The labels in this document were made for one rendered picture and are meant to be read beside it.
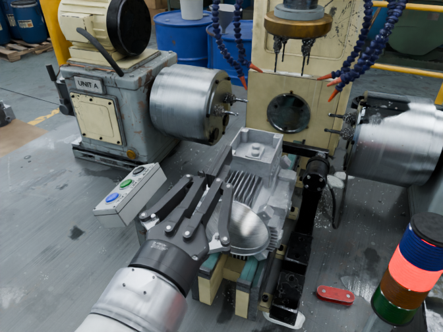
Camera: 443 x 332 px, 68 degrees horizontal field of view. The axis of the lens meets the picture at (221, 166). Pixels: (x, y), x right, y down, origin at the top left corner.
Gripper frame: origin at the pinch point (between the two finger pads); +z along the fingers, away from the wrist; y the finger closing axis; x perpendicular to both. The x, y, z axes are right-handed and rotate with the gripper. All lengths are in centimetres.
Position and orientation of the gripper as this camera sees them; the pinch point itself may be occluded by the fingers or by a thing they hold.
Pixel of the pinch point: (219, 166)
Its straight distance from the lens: 50.2
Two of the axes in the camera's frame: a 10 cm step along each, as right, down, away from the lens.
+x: 0.5, 7.2, 6.9
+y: -9.3, -2.1, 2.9
